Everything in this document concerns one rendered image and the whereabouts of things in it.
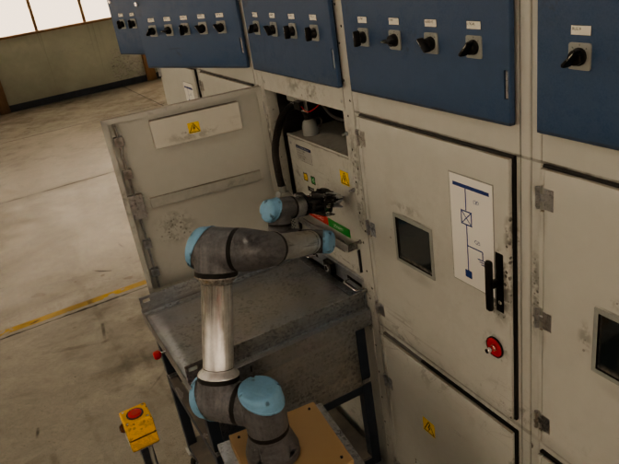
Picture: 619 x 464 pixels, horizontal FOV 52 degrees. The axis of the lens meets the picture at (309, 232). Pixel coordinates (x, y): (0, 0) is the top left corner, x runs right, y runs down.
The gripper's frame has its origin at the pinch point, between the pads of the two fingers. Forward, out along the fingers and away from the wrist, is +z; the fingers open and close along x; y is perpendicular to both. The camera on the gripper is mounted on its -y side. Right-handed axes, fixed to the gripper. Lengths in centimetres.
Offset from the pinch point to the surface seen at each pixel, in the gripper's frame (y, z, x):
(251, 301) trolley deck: -27, -17, -44
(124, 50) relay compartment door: -176, 11, 50
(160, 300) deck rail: -56, -39, -47
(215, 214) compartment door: -59, -11, -16
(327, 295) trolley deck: -4.3, 1.7, -38.6
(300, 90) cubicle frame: -12.1, -9.2, 36.8
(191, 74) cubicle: -123, 19, 39
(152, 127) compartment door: -63, -38, 20
